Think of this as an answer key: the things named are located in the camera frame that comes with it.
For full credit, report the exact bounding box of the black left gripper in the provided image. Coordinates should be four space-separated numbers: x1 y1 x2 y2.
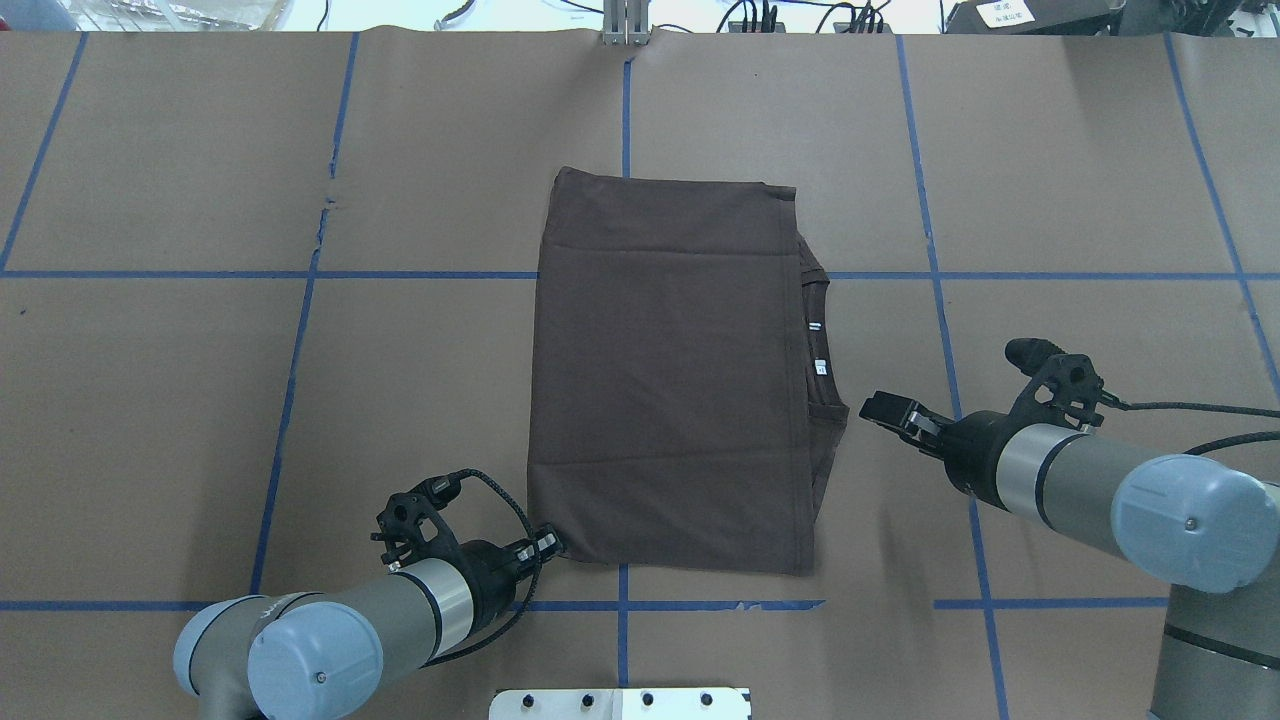
458 525 564 626

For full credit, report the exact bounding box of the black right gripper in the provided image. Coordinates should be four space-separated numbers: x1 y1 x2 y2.
858 389 1011 501

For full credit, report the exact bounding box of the dark brown t-shirt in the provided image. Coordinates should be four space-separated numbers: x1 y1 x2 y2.
527 167 850 577

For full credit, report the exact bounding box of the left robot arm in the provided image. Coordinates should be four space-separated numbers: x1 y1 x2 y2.
172 524 563 719

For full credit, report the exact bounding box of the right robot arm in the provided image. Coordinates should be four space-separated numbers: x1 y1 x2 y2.
859 391 1279 719

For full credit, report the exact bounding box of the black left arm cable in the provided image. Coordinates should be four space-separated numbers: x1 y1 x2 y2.
372 468 547 669

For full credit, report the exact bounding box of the white camera stand base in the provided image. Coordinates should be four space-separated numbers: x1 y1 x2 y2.
488 685 753 719

